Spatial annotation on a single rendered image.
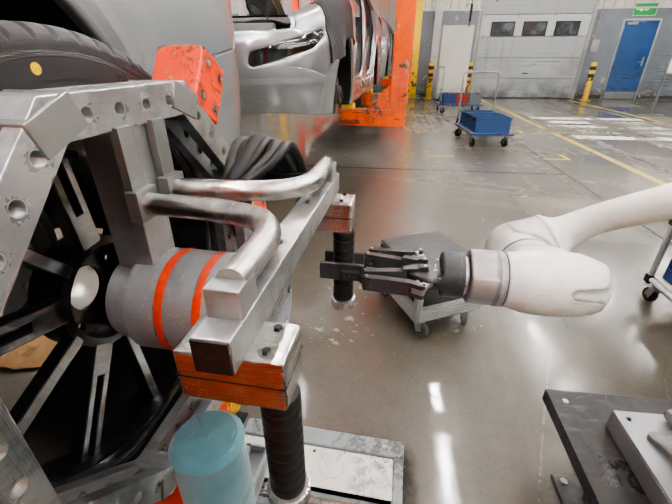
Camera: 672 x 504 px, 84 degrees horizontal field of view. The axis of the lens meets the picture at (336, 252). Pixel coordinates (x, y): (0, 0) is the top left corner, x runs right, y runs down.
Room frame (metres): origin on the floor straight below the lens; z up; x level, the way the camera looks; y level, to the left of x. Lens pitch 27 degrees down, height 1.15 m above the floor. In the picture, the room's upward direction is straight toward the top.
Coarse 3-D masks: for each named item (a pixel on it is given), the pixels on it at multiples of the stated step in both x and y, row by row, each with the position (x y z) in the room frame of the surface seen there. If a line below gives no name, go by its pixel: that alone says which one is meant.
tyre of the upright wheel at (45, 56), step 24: (0, 24) 0.41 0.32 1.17; (24, 24) 0.44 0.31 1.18; (0, 48) 0.39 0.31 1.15; (24, 48) 0.42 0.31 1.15; (48, 48) 0.45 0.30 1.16; (72, 48) 0.48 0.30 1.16; (96, 48) 0.51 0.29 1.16; (0, 72) 0.38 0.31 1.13; (24, 72) 0.41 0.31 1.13; (48, 72) 0.44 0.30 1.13; (72, 72) 0.47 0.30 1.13; (96, 72) 0.50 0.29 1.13; (120, 72) 0.54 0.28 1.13; (144, 72) 0.59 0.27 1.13; (192, 168) 0.67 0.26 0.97; (216, 240) 0.71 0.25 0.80; (168, 408) 0.46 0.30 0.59
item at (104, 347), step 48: (96, 192) 0.71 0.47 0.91; (96, 240) 0.45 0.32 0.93; (192, 240) 0.68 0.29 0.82; (48, 288) 0.39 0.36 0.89; (48, 336) 0.39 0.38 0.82; (96, 336) 0.42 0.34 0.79; (48, 384) 0.32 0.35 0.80; (96, 384) 0.38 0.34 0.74; (144, 384) 0.46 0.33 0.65; (48, 432) 0.39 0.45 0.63; (96, 432) 0.35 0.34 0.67; (144, 432) 0.40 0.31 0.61
